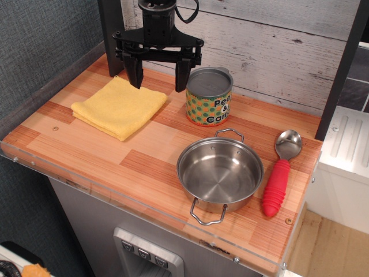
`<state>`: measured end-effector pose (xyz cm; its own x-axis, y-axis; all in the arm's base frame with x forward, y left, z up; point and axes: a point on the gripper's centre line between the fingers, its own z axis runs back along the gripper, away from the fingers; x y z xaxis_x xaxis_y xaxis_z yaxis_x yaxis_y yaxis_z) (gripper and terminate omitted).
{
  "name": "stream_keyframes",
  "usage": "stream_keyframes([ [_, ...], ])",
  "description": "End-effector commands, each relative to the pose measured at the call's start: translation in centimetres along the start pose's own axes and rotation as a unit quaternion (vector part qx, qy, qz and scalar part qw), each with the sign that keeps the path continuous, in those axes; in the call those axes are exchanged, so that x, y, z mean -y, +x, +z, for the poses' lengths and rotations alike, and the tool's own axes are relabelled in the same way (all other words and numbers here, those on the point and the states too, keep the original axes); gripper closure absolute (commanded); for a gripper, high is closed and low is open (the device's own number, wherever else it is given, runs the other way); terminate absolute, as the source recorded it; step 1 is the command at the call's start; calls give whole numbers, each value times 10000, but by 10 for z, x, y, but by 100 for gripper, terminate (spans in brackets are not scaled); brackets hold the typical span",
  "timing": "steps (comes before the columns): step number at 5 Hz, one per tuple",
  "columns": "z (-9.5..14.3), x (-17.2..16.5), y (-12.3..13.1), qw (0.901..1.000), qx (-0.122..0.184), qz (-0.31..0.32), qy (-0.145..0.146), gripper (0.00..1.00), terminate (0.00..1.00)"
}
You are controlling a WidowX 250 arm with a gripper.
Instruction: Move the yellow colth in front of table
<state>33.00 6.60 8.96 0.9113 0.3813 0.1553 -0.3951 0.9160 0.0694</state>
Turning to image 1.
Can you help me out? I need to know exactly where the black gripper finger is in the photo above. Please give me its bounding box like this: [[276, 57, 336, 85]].
[[123, 55, 144, 89], [175, 59, 191, 92]]

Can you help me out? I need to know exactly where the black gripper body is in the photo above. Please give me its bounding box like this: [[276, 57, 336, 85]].
[[113, 1, 204, 65]]

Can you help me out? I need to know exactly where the yellow cloth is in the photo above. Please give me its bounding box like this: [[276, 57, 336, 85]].
[[71, 76, 167, 141]]

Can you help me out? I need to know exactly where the peas and carrots toy can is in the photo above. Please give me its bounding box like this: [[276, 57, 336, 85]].
[[185, 67, 234, 127]]

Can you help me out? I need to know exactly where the small steel pot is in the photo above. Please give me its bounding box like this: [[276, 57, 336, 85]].
[[176, 129, 264, 226]]

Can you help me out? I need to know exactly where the grey toy fridge cabinet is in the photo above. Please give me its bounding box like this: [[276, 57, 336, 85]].
[[47, 176, 260, 277]]

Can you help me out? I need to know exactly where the silver dispenser panel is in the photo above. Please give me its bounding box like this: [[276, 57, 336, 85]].
[[114, 227, 185, 276]]

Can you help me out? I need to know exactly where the white toy sink unit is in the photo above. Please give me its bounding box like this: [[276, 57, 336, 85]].
[[304, 42, 369, 234]]

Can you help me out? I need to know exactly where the orange object bottom left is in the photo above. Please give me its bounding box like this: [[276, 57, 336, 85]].
[[21, 264, 51, 277]]

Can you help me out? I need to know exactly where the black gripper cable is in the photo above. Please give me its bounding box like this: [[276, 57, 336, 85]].
[[174, 0, 200, 24]]

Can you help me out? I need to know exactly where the dark grey left post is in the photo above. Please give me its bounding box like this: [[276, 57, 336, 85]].
[[97, 0, 125, 77]]

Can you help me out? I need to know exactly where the dark grey post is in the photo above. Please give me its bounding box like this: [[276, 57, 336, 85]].
[[97, 0, 125, 77], [315, 0, 368, 141]]

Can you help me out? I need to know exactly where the spoon with red handle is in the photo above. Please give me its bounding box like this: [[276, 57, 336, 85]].
[[262, 129, 302, 217]]

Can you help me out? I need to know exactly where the dark grey right post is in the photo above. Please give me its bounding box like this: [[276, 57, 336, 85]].
[[315, 0, 368, 141]]

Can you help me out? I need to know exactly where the black corrugated hose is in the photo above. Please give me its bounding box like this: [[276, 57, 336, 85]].
[[0, 260, 21, 277]]

